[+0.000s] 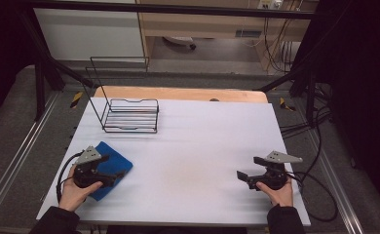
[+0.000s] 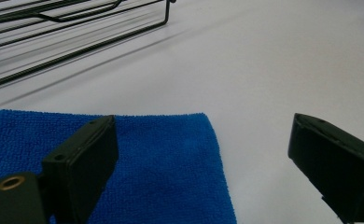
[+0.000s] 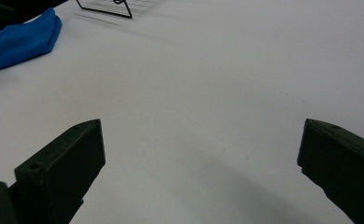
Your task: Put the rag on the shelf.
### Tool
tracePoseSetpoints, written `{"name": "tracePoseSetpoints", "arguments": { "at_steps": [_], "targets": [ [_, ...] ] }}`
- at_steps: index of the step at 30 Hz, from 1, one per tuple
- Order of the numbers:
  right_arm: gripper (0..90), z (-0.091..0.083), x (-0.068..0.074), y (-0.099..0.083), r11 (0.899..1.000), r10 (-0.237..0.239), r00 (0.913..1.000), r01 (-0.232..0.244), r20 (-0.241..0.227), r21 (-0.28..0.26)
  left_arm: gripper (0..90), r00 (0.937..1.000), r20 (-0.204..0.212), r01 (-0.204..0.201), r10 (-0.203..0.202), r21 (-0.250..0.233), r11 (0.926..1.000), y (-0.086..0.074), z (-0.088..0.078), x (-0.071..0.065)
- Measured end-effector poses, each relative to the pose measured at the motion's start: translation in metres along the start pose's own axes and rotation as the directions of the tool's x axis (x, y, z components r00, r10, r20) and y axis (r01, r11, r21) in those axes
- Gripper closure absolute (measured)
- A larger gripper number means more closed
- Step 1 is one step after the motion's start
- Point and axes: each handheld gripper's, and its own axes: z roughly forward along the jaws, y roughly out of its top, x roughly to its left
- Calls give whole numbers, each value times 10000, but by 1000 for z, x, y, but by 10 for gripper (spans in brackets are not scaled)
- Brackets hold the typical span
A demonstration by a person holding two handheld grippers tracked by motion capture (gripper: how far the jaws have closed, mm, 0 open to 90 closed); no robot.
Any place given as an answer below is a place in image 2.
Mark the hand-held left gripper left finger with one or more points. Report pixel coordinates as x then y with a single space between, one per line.
77 168

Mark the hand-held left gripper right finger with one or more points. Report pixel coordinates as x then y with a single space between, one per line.
332 165

